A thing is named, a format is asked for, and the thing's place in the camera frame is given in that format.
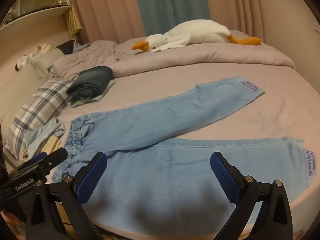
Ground blue patterned cloth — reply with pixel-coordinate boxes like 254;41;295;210
72;41;91;54

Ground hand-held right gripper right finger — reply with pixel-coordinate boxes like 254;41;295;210
210;151;294;240

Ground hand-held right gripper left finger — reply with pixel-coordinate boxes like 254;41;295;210
25;151;108;240

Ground folded dark jeans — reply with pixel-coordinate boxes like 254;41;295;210
66;66;114;99

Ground pink curtain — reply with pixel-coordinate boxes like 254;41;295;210
69;0;147;43
204;0;265;40

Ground teal curtain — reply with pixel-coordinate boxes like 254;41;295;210
131;0;210;37

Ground pink quilted duvet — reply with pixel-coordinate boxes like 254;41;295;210
51;29;296;79

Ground folded light green cloth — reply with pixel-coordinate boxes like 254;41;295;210
69;79;115;108

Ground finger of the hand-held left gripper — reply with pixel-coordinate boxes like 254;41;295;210
17;151;48;172
35;147;68;180

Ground small white plush toy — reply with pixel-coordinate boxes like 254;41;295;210
14;44;50;72

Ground cream wall shelf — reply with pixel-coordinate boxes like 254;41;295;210
0;0;80;40

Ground folded light blue clothes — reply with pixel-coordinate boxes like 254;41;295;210
26;118;67;153

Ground light blue denim pants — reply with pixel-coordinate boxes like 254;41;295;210
52;75;320;233

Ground dark clothing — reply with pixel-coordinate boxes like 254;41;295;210
55;40;76;55

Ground plaid pillow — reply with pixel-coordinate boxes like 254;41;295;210
5;78;75;160

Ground white goose plush toy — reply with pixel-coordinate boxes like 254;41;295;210
132;19;262;54

